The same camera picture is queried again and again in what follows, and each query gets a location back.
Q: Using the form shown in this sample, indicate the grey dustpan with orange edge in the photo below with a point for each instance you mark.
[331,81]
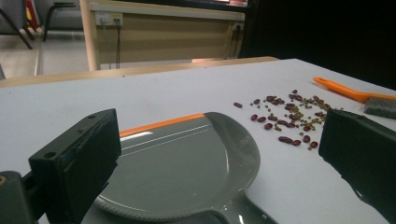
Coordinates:
[174,161]

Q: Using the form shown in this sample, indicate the white power strip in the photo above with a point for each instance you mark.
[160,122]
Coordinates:
[106,18]

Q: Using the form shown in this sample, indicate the orange brush with grey bristles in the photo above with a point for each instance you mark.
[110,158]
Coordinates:
[342,90]

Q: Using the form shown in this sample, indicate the metal floor rail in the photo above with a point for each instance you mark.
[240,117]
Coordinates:
[39,56]

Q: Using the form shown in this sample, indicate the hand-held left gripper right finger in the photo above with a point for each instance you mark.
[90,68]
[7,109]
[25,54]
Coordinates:
[361,146]

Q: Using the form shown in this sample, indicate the wooden table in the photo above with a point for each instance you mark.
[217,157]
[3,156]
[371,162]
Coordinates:
[93,74]

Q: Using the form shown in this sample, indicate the beige wooden desk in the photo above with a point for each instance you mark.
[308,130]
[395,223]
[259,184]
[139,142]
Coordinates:
[168,40]

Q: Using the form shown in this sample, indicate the pile of red and green beans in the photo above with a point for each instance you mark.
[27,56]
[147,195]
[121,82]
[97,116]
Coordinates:
[285,139]

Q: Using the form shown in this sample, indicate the black chair legs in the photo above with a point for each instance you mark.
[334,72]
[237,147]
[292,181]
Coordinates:
[15,29]
[49,18]

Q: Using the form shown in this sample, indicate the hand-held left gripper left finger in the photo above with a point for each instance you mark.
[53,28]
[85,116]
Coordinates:
[77,161]

